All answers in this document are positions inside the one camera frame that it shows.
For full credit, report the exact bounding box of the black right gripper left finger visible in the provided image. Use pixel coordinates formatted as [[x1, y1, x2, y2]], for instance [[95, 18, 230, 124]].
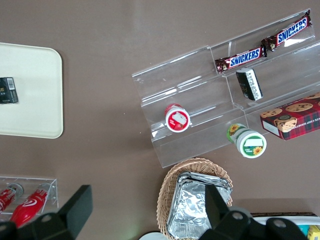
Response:
[[14, 184, 93, 240]]

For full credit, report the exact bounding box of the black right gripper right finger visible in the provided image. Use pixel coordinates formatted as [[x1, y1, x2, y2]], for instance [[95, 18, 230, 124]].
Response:
[[199, 184, 263, 240]]

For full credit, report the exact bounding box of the aluminium foil tray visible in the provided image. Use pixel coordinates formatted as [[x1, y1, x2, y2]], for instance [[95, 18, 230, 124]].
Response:
[[177, 171, 232, 187], [166, 180, 233, 240]]

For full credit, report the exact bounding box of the oval tan wicker basket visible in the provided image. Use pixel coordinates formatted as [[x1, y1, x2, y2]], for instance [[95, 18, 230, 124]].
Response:
[[156, 156, 234, 238]]

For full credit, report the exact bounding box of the white rectangular tray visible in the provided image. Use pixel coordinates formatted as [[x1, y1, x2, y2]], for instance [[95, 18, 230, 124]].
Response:
[[0, 42, 64, 140]]

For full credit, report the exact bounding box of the clear acrylic bottle stand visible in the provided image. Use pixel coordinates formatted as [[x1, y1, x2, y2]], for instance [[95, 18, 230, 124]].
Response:
[[0, 176, 60, 221]]

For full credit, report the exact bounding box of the red cola bottle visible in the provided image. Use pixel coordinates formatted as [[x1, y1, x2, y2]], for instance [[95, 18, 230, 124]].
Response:
[[0, 183, 25, 214], [9, 183, 52, 228]]

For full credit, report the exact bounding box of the white plastic bin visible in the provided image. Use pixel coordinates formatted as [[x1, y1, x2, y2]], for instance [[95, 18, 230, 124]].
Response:
[[249, 212, 320, 240]]

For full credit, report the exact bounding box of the green sunflower-lidded cup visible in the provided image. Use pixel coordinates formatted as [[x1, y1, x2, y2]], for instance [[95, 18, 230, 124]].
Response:
[[226, 122, 268, 159]]

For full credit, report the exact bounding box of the yellow snack packet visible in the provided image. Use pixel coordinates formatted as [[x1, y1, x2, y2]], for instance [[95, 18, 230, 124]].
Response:
[[306, 224, 320, 240]]

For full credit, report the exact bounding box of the red-lidded yogurt cup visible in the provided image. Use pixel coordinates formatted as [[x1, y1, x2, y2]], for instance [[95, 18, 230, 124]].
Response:
[[164, 103, 194, 133]]

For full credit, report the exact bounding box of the red plaid cookie box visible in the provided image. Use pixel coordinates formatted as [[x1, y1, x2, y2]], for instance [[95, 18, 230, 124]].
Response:
[[259, 91, 320, 142]]

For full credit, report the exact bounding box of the clear acrylic stepped shelf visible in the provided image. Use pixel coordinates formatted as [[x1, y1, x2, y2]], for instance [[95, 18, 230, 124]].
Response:
[[131, 8, 320, 169]]

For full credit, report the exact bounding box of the small black white-printed box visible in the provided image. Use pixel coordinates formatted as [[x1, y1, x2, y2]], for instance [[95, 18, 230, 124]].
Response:
[[235, 67, 264, 102]]

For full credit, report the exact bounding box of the black box with barcode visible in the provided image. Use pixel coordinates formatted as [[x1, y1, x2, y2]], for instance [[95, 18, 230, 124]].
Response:
[[0, 76, 20, 105]]

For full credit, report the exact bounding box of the Snickers chocolate bar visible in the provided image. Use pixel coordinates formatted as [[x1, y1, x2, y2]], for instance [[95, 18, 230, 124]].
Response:
[[214, 46, 268, 75], [260, 15, 313, 53]]

